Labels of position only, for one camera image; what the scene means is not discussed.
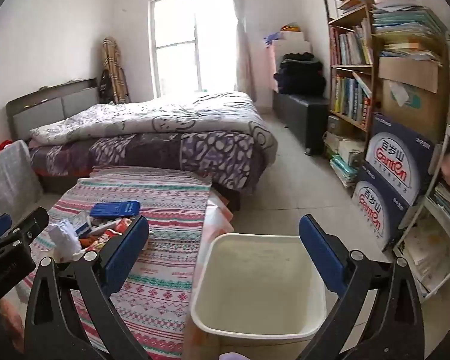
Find pile of dark clothes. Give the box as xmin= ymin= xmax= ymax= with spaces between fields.
xmin=274 ymin=52 xmax=327 ymax=96

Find floor pile of books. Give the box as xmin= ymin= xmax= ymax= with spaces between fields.
xmin=323 ymin=114 xmax=366 ymax=188

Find small blue white box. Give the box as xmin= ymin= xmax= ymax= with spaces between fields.
xmin=70 ymin=212 xmax=95 ymax=235

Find plaid cloth bundle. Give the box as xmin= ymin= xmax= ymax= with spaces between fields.
xmin=98 ymin=37 xmax=131 ymax=105

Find pale curtain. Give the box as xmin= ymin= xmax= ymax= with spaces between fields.
xmin=228 ymin=0 xmax=257 ymax=102

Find black ottoman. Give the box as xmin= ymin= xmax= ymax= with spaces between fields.
xmin=273 ymin=92 xmax=330 ymax=155

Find blue cardboard box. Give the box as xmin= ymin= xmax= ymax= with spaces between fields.
xmin=89 ymin=200 xmax=140 ymax=219

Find grey bed headboard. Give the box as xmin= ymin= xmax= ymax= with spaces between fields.
xmin=5 ymin=78 xmax=100 ymax=141

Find white paper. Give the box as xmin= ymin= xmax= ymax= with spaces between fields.
xmin=48 ymin=219 xmax=84 ymax=261

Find pink floral table cover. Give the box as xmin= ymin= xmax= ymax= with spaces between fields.
xmin=193 ymin=191 xmax=235 ymax=271

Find wooden bookshelf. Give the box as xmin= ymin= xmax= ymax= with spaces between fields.
xmin=322 ymin=0 xmax=450 ymax=147

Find purple patterned bedspread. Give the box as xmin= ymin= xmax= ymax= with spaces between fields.
xmin=29 ymin=131 xmax=274 ymax=196

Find striped patterned tablecloth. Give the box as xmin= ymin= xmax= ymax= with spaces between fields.
xmin=0 ymin=165 xmax=212 ymax=360

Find brown cardboard box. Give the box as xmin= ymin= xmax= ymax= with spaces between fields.
xmin=378 ymin=54 xmax=450 ymax=143

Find white metal rack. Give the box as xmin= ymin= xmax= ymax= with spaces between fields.
xmin=392 ymin=26 xmax=450 ymax=304

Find blue water carton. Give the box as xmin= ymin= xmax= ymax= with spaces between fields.
xmin=350 ymin=165 xmax=413 ymax=252
xmin=364 ymin=112 xmax=436 ymax=207

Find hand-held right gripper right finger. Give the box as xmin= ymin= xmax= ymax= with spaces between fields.
xmin=299 ymin=214 xmax=425 ymax=360

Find short row of books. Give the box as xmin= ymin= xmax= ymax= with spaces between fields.
xmin=329 ymin=19 xmax=374 ymax=66

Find pile of loose papers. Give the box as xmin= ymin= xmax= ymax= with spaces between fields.
xmin=401 ymin=217 xmax=450 ymax=293

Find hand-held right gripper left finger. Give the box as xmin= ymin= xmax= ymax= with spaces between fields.
xmin=24 ymin=215 xmax=151 ymax=360

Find red snack wrapper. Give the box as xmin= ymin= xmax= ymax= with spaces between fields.
xmin=79 ymin=218 xmax=134 ymax=250

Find stack of papers and booklets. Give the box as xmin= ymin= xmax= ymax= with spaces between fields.
xmin=371 ymin=0 xmax=449 ymax=61

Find window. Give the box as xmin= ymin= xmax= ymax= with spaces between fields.
xmin=148 ymin=0 xmax=241 ymax=100

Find white plastic bin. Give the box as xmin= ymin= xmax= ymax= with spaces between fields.
xmin=190 ymin=232 xmax=328 ymax=360

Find white stepped dresser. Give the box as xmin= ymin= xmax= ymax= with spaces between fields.
xmin=274 ymin=30 xmax=314 ymax=94

